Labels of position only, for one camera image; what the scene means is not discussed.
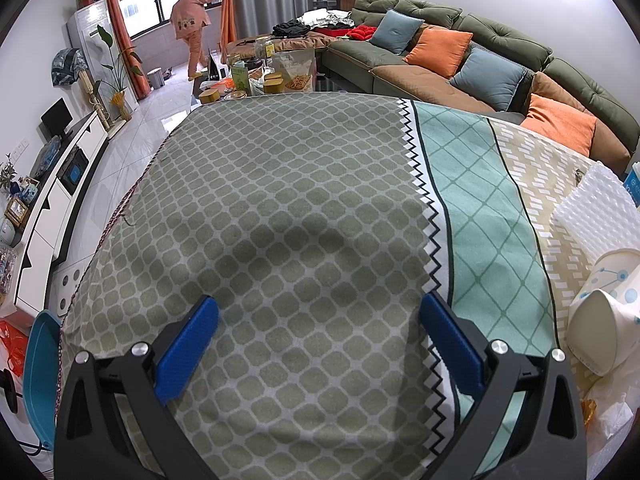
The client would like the white bathroom scale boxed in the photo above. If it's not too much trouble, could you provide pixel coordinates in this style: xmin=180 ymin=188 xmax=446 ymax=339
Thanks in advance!
xmin=52 ymin=266 xmax=83 ymax=313

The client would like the vase with branches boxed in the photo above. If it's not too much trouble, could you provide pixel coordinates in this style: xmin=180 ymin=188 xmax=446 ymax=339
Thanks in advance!
xmin=0 ymin=152 xmax=18 ymax=193

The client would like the standing fan with cover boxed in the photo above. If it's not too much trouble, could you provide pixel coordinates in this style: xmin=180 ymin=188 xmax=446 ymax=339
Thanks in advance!
xmin=51 ymin=47 xmax=111 ymax=133

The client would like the blue decorative tray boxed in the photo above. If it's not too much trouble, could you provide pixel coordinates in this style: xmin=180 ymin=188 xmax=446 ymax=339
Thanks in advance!
xmin=37 ymin=139 xmax=63 ymax=176

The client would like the white foam net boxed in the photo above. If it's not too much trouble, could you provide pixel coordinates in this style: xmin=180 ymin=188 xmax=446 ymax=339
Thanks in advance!
xmin=550 ymin=160 xmax=640 ymax=267

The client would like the black monitor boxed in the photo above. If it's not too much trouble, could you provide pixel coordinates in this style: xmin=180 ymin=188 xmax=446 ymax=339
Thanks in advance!
xmin=40 ymin=98 xmax=73 ymax=138

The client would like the patterned green tablecloth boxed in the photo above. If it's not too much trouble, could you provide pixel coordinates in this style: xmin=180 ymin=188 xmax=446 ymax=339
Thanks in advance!
xmin=57 ymin=91 xmax=640 ymax=480

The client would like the glass ship ornament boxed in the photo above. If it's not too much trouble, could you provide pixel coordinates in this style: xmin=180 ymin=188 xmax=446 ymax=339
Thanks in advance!
xmin=0 ymin=245 xmax=18 ymax=306

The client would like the green brown sofa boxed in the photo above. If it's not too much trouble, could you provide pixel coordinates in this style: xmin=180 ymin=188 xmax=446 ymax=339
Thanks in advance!
xmin=222 ymin=0 xmax=640 ymax=171

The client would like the white black tv cabinet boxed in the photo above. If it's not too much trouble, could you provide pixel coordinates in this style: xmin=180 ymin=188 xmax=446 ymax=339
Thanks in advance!
xmin=12 ymin=110 xmax=111 ymax=311

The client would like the crumpled white paper cup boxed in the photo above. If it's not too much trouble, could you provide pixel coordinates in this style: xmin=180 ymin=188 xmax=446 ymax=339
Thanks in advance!
xmin=567 ymin=247 xmax=640 ymax=377

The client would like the white standing air conditioner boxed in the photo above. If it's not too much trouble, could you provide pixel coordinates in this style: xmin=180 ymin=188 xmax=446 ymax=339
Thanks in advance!
xmin=66 ymin=0 xmax=133 ymax=111

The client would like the dark coffee table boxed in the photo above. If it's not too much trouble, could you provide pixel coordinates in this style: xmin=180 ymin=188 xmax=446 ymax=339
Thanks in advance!
xmin=190 ymin=52 xmax=331 ymax=111

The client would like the blue cushion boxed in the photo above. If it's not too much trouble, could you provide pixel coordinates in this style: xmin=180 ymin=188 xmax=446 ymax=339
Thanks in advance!
xmin=449 ymin=46 xmax=528 ymax=112
xmin=370 ymin=10 xmax=425 ymax=56

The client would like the blue plastic bin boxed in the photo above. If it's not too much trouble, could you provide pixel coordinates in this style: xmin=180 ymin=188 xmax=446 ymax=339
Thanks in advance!
xmin=22 ymin=310 xmax=63 ymax=451

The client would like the blue paper cup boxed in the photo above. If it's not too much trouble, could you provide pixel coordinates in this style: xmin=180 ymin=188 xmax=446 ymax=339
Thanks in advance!
xmin=622 ymin=162 xmax=640 ymax=208

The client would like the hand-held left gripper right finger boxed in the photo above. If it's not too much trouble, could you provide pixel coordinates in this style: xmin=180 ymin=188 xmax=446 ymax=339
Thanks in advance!
xmin=418 ymin=292 xmax=587 ymax=480

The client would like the clear plastic bag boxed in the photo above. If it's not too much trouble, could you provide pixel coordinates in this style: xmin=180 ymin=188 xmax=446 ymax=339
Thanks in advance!
xmin=582 ymin=375 xmax=640 ymax=461

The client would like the red plastic bag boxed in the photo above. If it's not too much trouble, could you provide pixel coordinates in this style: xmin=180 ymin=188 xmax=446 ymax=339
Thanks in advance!
xmin=0 ymin=320 xmax=28 ymax=378

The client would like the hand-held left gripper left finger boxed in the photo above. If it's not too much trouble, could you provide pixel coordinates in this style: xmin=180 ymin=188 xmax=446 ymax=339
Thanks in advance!
xmin=54 ymin=295 xmax=221 ymax=480

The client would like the black clothes pile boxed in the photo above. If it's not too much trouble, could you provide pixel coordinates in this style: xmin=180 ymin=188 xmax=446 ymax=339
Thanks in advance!
xmin=272 ymin=21 xmax=313 ymax=38

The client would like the orange curtain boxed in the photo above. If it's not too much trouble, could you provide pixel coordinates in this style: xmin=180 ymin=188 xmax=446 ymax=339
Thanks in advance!
xmin=105 ymin=0 xmax=151 ymax=101
xmin=215 ymin=0 xmax=238 ymax=46

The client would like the gold picture frame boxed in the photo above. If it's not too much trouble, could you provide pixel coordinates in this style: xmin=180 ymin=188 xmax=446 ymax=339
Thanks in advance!
xmin=4 ymin=197 xmax=30 ymax=226

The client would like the white clothes pile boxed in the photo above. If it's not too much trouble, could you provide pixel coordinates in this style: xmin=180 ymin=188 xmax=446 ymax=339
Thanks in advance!
xmin=300 ymin=9 xmax=353 ymax=28

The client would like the clear snack bag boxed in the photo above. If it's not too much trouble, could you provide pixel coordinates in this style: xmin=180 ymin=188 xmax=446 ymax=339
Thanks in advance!
xmin=272 ymin=50 xmax=317 ymax=93

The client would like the orange cushion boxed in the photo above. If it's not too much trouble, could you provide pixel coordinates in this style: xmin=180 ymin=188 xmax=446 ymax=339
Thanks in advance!
xmin=520 ymin=92 xmax=598 ymax=158
xmin=404 ymin=26 xmax=473 ymax=80

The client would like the tall leafy potted plant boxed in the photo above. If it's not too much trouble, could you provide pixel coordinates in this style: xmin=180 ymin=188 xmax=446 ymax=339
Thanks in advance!
xmin=95 ymin=25 xmax=143 ymax=121

